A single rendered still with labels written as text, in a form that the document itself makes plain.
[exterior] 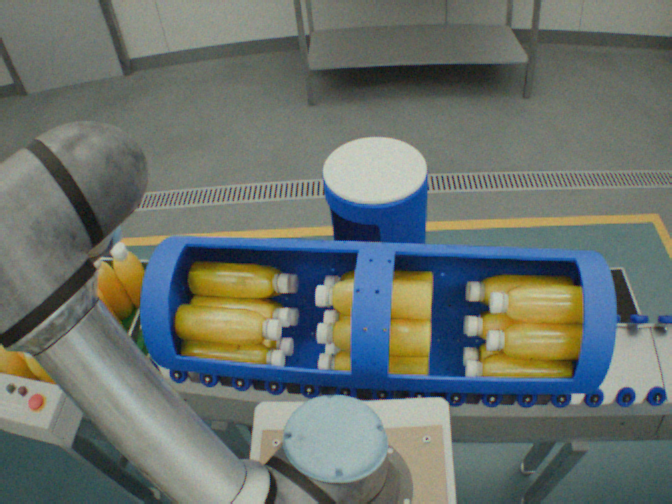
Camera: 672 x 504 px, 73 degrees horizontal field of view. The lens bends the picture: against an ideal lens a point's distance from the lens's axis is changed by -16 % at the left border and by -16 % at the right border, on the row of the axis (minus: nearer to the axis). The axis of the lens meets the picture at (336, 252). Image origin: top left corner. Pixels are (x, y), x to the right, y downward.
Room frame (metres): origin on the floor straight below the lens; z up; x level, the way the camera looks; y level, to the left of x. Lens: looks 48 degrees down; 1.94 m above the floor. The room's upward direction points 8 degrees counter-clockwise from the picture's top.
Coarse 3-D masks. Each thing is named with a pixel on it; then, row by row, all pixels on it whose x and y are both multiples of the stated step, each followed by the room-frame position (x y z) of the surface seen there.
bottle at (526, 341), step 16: (512, 336) 0.47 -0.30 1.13; (528, 336) 0.46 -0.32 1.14; (544, 336) 0.46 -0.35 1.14; (560, 336) 0.45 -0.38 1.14; (576, 336) 0.44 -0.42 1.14; (512, 352) 0.45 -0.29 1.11; (528, 352) 0.44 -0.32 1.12; (544, 352) 0.44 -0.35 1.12; (560, 352) 0.43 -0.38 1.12; (576, 352) 0.42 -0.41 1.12
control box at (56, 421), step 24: (0, 384) 0.51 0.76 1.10; (24, 384) 0.51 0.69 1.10; (48, 384) 0.51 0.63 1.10; (0, 408) 0.45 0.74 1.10; (24, 408) 0.45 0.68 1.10; (48, 408) 0.45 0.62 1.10; (72, 408) 0.48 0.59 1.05; (24, 432) 0.43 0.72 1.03; (48, 432) 0.41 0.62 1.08; (72, 432) 0.43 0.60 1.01
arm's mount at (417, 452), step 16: (272, 432) 0.35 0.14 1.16; (400, 432) 0.32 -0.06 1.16; (416, 432) 0.31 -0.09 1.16; (432, 432) 0.31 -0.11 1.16; (272, 448) 0.32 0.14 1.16; (400, 448) 0.29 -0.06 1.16; (416, 448) 0.29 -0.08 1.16; (432, 448) 0.28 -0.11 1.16; (400, 464) 0.26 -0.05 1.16; (416, 464) 0.26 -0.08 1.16; (432, 464) 0.25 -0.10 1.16; (400, 480) 0.24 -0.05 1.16; (416, 480) 0.23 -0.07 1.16; (432, 480) 0.23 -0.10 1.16; (400, 496) 0.21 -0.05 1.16; (416, 496) 0.21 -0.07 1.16; (432, 496) 0.20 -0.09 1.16
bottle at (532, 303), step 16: (512, 288) 0.55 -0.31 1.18; (528, 288) 0.53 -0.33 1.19; (544, 288) 0.52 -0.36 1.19; (560, 288) 0.52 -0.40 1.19; (576, 288) 0.51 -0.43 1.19; (512, 304) 0.51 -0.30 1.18; (528, 304) 0.50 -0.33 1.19; (544, 304) 0.49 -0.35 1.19; (560, 304) 0.49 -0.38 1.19; (576, 304) 0.48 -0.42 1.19; (528, 320) 0.49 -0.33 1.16; (544, 320) 0.48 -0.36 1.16; (560, 320) 0.47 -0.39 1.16; (576, 320) 0.47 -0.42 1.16
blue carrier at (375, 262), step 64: (192, 256) 0.82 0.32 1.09; (256, 256) 0.79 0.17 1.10; (320, 256) 0.75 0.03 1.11; (384, 256) 0.62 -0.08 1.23; (448, 256) 0.61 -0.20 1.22; (512, 256) 0.59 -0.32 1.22; (576, 256) 0.56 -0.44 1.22; (320, 320) 0.69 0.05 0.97; (384, 320) 0.50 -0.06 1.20; (448, 320) 0.63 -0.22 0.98; (320, 384) 0.48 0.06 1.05; (384, 384) 0.45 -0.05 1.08; (448, 384) 0.42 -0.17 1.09; (512, 384) 0.40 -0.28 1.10; (576, 384) 0.37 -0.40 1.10
